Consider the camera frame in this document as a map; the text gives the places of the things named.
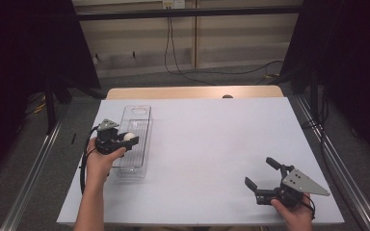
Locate black floor cable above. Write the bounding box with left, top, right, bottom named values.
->
left=302, top=90, right=355, bottom=206

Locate clear plastic egg tray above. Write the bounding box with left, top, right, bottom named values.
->
left=111, top=104, right=154, bottom=179

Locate white table cover board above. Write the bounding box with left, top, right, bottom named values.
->
left=56, top=96, right=345, bottom=225

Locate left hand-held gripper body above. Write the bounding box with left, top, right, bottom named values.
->
left=94, top=118, right=123, bottom=155

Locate wooden table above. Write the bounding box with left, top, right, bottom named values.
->
left=105, top=85, right=285, bottom=100

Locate black metal stand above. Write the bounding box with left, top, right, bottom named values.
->
left=42, top=76, right=75, bottom=136

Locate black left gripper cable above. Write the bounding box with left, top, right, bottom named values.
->
left=79, top=125, right=100, bottom=195

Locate white wall outlet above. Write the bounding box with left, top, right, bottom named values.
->
left=162, top=0, right=186, bottom=10

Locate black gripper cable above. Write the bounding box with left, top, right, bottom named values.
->
left=302, top=193, right=317, bottom=219
left=79, top=125, right=100, bottom=195

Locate black horizontal bar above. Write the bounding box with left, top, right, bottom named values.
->
left=75, top=5, right=303, bottom=22

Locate black hanging wall cable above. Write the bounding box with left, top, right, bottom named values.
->
left=164, top=17, right=216, bottom=87
left=168, top=17, right=284, bottom=77

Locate dark curtain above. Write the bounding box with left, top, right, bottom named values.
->
left=0, top=0, right=102, bottom=185
left=280, top=0, right=370, bottom=168

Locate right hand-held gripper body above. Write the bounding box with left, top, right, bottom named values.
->
left=255, top=164, right=331, bottom=208

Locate person's left hand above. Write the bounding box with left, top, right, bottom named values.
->
left=85, top=137, right=127, bottom=191

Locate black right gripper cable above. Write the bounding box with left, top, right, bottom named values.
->
left=302, top=193, right=317, bottom=219

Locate person's right hand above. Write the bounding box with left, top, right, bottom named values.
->
left=270, top=192, right=316, bottom=231

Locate metal floor rail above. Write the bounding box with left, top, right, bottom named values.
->
left=293, top=95, right=370, bottom=231
left=0, top=115, right=66, bottom=231

